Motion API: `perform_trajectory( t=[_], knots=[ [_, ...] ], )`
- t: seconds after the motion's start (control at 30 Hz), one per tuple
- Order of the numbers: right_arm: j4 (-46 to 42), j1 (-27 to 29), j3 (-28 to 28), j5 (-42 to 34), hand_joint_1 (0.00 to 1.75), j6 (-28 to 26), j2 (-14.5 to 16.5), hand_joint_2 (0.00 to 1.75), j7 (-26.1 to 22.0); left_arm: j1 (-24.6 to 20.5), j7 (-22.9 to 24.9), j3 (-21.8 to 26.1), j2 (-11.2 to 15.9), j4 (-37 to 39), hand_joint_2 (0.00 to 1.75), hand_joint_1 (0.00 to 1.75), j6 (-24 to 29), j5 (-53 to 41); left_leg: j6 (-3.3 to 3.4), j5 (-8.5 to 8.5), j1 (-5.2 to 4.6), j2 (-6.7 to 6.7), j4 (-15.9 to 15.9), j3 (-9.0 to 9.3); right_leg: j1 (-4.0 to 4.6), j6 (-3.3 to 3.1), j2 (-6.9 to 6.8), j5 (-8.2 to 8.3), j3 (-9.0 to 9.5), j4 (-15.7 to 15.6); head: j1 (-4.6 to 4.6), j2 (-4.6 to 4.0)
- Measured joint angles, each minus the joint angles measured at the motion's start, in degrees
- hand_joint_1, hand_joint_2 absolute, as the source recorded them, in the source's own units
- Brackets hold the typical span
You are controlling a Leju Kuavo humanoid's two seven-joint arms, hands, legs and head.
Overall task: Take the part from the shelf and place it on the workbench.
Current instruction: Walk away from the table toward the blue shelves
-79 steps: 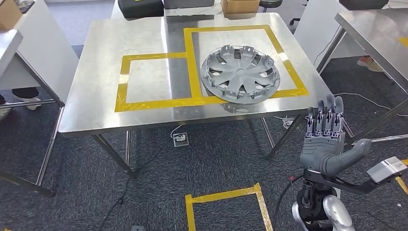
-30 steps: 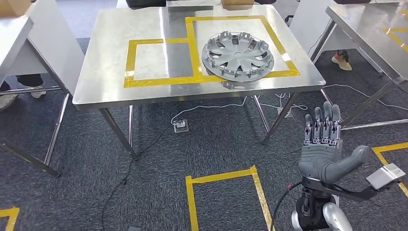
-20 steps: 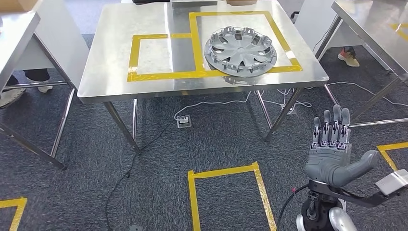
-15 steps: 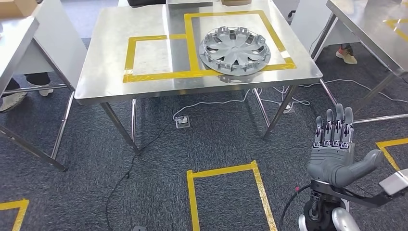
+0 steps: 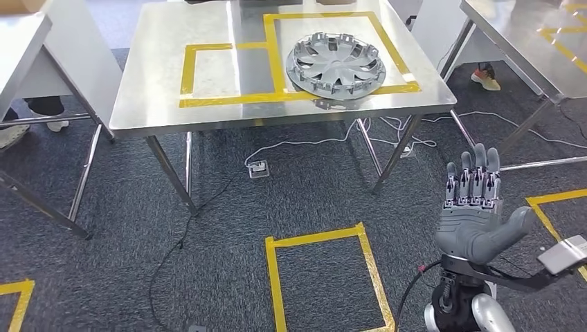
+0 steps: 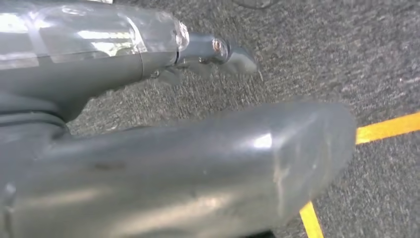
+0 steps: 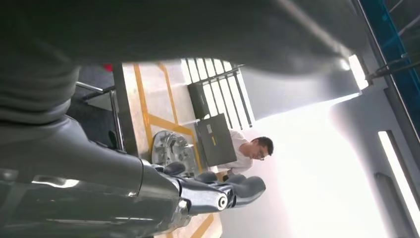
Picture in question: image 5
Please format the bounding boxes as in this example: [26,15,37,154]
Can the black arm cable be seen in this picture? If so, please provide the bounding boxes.
[394,261,444,332]

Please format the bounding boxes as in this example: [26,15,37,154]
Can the black floor cable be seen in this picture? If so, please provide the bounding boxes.
[149,172,240,332]

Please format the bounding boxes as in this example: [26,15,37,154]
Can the white board panel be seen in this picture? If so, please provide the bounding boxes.
[410,0,544,97]
[13,0,124,138]

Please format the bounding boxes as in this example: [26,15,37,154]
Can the steel workbench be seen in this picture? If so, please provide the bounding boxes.
[440,0,587,173]
[109,0,458,217]
[0,12,116,240]

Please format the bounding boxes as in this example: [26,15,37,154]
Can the white power cable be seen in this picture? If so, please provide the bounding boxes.
[380,111,587,150]
[244,119,359,168]

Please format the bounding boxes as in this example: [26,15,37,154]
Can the person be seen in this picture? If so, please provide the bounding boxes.
[471,63,502,91]
[0,96,70,150]

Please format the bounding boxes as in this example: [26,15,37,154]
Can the silver plastic wheel cover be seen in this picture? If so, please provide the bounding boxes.
[285,30,387,101]

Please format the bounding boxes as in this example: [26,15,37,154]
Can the black camera bracket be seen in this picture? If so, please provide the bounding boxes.
[440,254,574,293]

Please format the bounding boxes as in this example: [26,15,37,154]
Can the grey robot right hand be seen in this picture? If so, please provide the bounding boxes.
[434,143,537,266]

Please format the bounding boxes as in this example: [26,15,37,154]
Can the yellow floor tape square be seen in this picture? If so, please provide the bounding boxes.
[525,188,587,282]

